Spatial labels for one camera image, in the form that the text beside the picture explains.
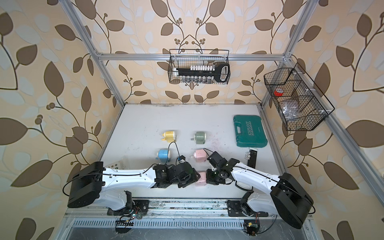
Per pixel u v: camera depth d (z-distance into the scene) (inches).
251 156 35.7
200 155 34.0
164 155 33.4
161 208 29.7
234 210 28.8
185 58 35.9
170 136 37.3
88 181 18.4
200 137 36.2
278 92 31.8
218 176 24.8
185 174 23.8
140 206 29.2
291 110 27.5
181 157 30.2
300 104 28.8
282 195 16.2
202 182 30.0
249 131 38.5
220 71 33.0
